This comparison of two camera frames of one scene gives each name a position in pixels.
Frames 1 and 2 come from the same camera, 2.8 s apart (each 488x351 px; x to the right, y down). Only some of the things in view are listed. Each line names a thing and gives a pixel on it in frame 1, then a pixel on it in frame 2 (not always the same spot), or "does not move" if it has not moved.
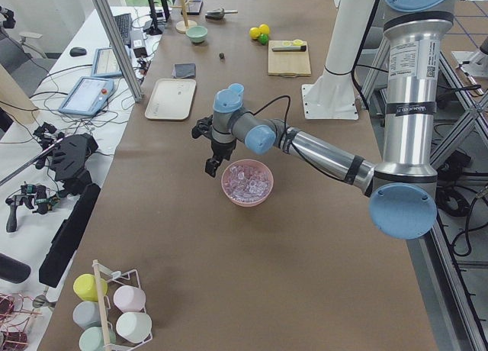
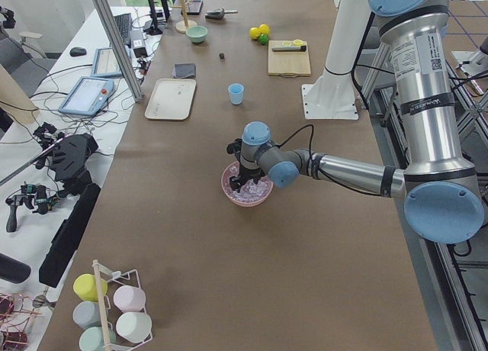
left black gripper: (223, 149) -> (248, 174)
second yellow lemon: (264, 29) does not move
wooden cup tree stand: (182, 26) does not move
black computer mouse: (78, 52) does not move
